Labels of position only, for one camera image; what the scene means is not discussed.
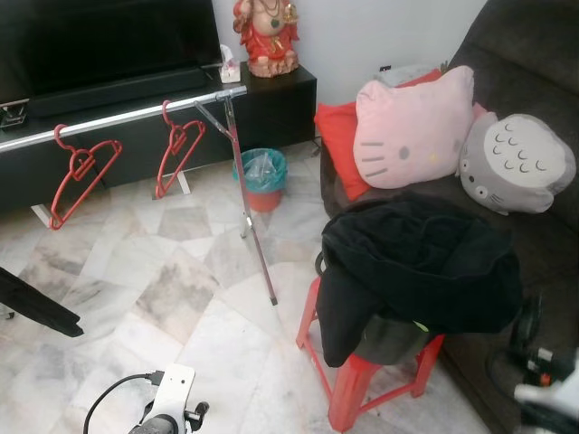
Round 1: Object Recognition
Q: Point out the red clothes hanger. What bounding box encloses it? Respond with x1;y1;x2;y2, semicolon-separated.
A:
50;124;124;231
154;99;207;200

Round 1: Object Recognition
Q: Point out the red plastic stool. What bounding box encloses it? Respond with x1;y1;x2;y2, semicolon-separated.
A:
297;276;446;433

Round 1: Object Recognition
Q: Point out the grey Totoro cushion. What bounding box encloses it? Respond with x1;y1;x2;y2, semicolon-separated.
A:
458;113;576;215

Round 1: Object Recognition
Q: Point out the red bin with green liner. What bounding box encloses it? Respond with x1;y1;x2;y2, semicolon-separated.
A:
237;147;289;213

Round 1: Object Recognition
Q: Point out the pink cat face cushion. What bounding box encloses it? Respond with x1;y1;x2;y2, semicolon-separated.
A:
353;65;477;191

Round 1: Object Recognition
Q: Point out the red cushion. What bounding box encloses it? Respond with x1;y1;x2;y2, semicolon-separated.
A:
314;68;444;202

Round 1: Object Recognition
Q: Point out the dark brown sofa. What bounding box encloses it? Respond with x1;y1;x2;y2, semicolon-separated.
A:
318;0;579;434

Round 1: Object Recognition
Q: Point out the black TV cabinet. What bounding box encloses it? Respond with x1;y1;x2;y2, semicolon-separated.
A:
0;63;318;218

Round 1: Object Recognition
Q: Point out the black soundbar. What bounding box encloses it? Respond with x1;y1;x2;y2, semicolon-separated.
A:
27;68;220;118

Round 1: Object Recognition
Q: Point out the white tissue box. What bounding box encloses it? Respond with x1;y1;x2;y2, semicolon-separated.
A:
219;45;243;84

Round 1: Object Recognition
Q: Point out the red laughing Buddha statue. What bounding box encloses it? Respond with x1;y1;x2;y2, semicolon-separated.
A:
233;0;301;79

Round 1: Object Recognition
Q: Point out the black flat television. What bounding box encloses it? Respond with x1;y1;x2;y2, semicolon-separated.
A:
0;0;223;99

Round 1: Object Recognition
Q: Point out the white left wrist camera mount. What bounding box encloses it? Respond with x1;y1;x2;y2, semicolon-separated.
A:
147;363;197;426

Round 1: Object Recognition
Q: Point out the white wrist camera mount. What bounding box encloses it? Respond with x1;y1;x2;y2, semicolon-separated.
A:
147;363;197;426
514;366;579;428

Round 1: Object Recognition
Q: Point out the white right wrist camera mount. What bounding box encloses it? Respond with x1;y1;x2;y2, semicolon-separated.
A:
514;366;579;428

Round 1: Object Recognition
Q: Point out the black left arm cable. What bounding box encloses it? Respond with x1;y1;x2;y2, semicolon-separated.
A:
83;371;166;434

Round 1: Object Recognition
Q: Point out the silver clothes rail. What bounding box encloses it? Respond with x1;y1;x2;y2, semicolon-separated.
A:
0;86;280;307

